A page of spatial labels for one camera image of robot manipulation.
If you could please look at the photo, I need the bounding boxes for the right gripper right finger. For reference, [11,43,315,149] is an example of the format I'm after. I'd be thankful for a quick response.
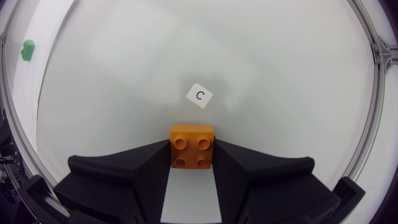
[212,138,342,224]

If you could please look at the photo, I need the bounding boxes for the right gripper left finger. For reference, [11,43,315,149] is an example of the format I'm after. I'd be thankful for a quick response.
[52,139,172,224]

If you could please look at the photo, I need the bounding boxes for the orange toy brick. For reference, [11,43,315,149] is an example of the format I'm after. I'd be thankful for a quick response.
[169,123,215,170]

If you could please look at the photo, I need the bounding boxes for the green toy brick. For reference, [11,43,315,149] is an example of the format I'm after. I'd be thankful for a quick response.
[20,39,35,62]

